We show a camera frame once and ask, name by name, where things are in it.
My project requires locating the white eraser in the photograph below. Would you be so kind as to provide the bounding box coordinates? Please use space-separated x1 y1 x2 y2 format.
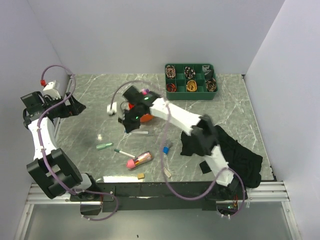
163 167 172 178

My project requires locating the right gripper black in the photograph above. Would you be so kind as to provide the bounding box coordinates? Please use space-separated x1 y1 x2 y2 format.
119 104 144 133

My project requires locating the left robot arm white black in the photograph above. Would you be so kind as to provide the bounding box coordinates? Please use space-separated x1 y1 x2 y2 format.
20 91 100 201

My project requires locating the aluminium rail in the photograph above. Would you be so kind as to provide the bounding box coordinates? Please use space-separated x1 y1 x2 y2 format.
25 181 290 205

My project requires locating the green compartment tray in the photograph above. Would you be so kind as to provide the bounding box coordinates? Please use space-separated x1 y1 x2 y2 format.
164 63 218 101

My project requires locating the small tan eraser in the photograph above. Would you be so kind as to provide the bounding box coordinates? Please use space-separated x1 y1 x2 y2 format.
137 173 145 180

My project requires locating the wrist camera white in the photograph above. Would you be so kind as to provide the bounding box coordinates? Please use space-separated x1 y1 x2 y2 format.
40 79 61 100
106 102 117 116

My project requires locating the black cloth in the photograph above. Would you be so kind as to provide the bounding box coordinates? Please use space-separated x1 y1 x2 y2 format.
180 124 264 189

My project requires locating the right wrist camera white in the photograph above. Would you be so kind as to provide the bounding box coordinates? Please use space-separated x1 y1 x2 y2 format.
106 102 117 116

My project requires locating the blue white pen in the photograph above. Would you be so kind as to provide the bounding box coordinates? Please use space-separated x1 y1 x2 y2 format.
131 130 149 135

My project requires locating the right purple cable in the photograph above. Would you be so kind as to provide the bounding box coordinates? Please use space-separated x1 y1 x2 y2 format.
109 80 247 218

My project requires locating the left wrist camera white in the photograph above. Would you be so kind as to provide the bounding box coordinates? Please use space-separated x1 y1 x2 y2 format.
40 79 61 100

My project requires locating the green cap white pen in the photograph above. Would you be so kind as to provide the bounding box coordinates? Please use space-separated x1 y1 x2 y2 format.
114 148 136 159

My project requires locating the clear pencil case pink cap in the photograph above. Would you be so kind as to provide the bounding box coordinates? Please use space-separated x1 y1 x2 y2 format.
126 151 154 170

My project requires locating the orange round organizer container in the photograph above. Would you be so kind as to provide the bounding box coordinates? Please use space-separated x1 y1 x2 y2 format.
128 103 154 123

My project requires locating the mint green correction tube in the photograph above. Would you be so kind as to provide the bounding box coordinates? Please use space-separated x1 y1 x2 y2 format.
96 142 114 151

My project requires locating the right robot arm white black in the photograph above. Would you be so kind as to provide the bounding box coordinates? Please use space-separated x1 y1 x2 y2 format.
118 86 237 199

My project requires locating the black base beam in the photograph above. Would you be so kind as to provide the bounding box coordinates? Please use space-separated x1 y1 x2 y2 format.
69 181 248 213

